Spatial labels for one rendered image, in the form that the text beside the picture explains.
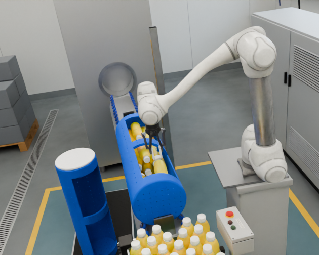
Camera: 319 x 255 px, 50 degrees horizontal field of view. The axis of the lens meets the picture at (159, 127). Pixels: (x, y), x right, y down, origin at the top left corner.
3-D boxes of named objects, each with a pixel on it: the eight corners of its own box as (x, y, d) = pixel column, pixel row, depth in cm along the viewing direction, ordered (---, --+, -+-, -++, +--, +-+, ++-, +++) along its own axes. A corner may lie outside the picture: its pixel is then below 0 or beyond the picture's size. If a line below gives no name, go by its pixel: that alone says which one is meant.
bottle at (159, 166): (174, 187, 183) (166, 156, 192) (164, 187, 179) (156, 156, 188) (167, 193, 188) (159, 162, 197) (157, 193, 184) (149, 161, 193)
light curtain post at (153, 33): (176, 192, 358) (155, 26, 283) (178, 195, 353) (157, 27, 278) (171, 193, 358) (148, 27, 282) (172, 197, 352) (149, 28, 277)
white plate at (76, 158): (46, 167, 232) (47, 169, 233) (83, 170, 223) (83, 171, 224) (68, 146, 255) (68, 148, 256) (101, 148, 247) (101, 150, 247)
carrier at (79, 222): (76, 261, 271) (109, 267, 262) (46, 169, 232) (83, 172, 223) (92, 235, 295) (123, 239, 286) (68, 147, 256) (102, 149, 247)
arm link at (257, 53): (277, 162, 193) (293, 185, 174) (248, 169, 194) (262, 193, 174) (265, 26, 158) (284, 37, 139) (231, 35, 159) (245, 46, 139)
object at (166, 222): (174, 230, 179) (172, 212, 174) (175, 234, 177) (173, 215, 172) (156, 235, 178) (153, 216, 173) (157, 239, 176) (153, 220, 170)
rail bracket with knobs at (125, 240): (138, 247, 176) (135, 232, 172) (141, 257, 170) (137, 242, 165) (119, 252, 175) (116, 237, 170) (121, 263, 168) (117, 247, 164)
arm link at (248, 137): (264, 149, 211) (265, 117, 201) (275, 166, 195) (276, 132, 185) (237, 153, 210) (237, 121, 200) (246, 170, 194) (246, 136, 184)
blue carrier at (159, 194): (155, 144, 261) (152, 110, 248) (188, 219, 183) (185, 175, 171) (118, 151, 256) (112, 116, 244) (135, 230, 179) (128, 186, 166)
